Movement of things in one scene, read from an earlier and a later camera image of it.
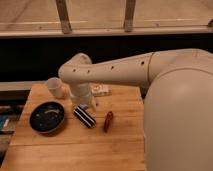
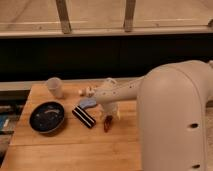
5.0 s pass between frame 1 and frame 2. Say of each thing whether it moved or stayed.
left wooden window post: stayed
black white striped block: stayed
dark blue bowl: stayed
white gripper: moved
